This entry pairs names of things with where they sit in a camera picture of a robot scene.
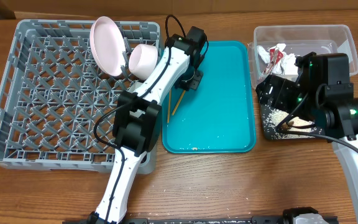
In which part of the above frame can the wooden chopstick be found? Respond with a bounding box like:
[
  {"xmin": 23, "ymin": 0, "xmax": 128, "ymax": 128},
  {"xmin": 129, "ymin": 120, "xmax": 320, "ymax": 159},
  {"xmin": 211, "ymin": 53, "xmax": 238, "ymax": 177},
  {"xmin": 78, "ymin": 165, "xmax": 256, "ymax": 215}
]
[
  {"xmin": 172, "ymin": 90, "xmax": 186, "ymax": 116},
  {"xmin": 167, "ymin": 90, "xmax": 172, "ymax": 124}
]

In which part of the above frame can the white rice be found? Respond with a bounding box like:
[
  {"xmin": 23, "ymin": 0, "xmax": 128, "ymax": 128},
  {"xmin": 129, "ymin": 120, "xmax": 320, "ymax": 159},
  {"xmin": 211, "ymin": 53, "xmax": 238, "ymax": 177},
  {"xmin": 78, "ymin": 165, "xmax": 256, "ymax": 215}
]
[{"xmin": 264, "ymin": 107, "xmax": 316, "ymax": 139}]

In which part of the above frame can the brown food piece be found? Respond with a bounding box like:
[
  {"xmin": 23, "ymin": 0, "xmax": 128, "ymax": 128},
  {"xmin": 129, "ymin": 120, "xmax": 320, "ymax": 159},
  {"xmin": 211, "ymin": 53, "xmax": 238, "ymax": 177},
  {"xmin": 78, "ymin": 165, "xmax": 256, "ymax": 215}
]
[{"xmin": 287, "ymin": 121, "xmax": 294, "ymax": 129}]

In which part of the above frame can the white paper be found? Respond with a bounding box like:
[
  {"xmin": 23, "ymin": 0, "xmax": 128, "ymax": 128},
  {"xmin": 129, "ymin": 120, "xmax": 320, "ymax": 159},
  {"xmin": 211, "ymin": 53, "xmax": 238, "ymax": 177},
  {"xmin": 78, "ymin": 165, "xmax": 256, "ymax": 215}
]
[{"xmin": 257, "ymin": 44, "xmax": 298, "ymax": 75}]

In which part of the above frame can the red wrapper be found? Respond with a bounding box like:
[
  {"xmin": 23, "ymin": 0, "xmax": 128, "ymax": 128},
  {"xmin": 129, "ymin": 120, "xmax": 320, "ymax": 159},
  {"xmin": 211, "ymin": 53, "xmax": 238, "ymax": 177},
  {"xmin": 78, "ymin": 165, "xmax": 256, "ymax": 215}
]
[{"xmin": 259, "ymin": 47, "xmax": 284, "ymax": 75}]

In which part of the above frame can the white round plate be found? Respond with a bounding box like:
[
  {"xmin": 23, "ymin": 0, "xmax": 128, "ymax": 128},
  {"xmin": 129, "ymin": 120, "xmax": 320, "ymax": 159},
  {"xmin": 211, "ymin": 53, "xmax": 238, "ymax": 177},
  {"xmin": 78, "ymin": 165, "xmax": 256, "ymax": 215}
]
[{"xmin": 89, "ymin": 16, "xmax": 126, "ymax": 77}]

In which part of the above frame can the grey bowl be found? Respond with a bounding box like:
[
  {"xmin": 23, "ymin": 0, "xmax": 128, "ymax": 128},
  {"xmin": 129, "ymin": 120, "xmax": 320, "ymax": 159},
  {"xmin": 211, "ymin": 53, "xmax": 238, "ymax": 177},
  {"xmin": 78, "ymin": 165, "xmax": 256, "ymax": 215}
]
[{"xmin": 128, "ymin": 82, "xmax": 143, "ymax": 93}]

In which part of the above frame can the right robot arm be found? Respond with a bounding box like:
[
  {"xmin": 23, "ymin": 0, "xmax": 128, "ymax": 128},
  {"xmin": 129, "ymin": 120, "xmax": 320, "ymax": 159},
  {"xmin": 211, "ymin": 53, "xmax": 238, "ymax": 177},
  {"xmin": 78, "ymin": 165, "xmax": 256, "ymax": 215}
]
[{"xmin": 255, "ymin": 52, "xmax": 358, "ymax": 222}]

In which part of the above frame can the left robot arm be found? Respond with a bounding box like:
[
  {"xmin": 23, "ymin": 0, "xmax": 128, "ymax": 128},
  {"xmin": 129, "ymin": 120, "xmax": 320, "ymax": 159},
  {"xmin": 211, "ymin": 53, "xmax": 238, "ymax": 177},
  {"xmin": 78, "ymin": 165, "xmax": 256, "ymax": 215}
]
[{"xmin": 88, "ymin": 26, "xmax": 208, "ymax": 223}]

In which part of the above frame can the black waste bin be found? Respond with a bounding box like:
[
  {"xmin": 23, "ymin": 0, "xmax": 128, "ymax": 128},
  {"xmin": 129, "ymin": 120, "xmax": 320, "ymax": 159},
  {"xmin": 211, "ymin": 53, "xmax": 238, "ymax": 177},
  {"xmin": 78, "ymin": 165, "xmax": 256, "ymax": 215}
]
[{"xmin": 259, "ymin": 99, "xmax": 329, "ymax": 141}]

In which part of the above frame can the grey plastic dishwasher rack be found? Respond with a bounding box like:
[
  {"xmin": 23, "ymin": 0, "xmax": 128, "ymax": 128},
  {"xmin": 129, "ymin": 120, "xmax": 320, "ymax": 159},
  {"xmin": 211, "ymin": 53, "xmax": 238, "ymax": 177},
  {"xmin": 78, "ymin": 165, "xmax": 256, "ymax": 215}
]
[{"xmin": 0, "ymin": 19, "xmax": 162, "ymax": 175}]

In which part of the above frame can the teal plastic tray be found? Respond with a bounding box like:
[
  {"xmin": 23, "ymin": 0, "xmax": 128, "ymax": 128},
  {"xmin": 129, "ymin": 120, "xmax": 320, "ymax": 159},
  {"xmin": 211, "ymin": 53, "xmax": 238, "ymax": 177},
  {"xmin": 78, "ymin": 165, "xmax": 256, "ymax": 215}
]
[{"xmin": 162, "ymin": 40, "xmax": 257, "ymax": 154}]

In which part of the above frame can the clear plastic bin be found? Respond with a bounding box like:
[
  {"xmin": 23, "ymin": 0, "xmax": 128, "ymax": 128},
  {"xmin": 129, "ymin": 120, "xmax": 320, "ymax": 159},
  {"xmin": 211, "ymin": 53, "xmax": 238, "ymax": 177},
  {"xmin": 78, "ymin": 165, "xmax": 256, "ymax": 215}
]
[{"xmin": 248, "ymin": 24, "xmax": 358, "ymax": 88}]

